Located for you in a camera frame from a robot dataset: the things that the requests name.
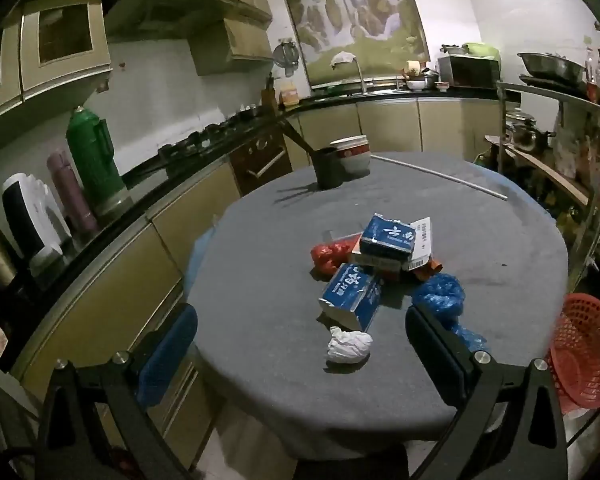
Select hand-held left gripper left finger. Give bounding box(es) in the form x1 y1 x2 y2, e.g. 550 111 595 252
35 302 199 480

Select orange and white box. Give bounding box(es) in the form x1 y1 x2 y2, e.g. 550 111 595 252
347 251 406 276

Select range hood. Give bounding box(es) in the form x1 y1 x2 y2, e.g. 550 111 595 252
102 0 273 77

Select brown knife block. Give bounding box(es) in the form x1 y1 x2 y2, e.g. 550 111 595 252
261 74 278 116

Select metal faucet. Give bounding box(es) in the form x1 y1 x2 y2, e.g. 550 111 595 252
347 55 368 95

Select steel microwave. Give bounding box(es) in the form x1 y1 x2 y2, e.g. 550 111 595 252
437 55 502 88

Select large metal basin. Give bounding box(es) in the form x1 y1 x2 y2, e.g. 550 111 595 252
517 51 586 83

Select red mesh basket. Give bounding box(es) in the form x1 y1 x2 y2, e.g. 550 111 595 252
546 294 600 408

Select red plastic bag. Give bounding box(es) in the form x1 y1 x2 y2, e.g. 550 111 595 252
311 238 363 277

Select metal shelf rack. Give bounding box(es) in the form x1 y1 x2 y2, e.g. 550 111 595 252
495 80 600 311

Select black kitchen countertop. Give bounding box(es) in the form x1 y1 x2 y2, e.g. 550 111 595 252
0 87 503 376

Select stacked white red-banded bowls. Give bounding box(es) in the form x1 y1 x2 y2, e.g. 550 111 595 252
330 136 371 181

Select dark built-in oven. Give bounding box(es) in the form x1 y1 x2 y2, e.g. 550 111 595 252
229 127 293 197

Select yellow upper cabinet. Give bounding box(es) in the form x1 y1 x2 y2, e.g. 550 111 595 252
0 0 113 133

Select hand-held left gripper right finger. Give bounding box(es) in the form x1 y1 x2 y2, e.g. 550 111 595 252
404 304 568 480

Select wooden plank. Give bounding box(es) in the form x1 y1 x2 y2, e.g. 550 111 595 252
484 134 591 206

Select yellow lower cabinets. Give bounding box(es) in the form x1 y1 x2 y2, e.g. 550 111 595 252
10 97 503 466

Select black gas stove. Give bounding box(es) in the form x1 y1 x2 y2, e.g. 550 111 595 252
157 110 281 158

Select orange paper bundle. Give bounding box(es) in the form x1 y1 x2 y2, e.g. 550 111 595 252
412 257 443 281

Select blue cardboard box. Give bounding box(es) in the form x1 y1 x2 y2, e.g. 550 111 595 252
318 262 385 333
359 213 417 262

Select pink thermos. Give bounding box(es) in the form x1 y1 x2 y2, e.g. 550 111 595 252
46 149 99 233

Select white and black appliance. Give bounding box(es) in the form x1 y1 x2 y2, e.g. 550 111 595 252
1 173 73 273

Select white tissue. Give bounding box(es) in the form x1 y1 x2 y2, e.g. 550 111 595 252
326 326 374 365

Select blue plastic bag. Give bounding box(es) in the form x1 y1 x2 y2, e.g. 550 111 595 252
412 274 488 353

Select green plastic container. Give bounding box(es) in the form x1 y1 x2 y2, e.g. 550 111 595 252
462 42 501 58

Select waterfall wall poster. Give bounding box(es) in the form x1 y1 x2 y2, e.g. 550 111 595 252
272 0 428 88

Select white barcode box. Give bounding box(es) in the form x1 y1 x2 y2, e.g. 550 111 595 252
402 217 436 272

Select white thin rod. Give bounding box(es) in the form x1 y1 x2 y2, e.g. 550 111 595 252
371 155 508 201

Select metal pot with lid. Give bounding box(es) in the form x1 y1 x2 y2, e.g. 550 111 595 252
505 112 556 151

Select round metal colander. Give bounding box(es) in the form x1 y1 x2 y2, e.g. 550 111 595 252
272 40 301 78

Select green thermos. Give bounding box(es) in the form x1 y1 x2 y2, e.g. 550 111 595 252
66 106 133 218

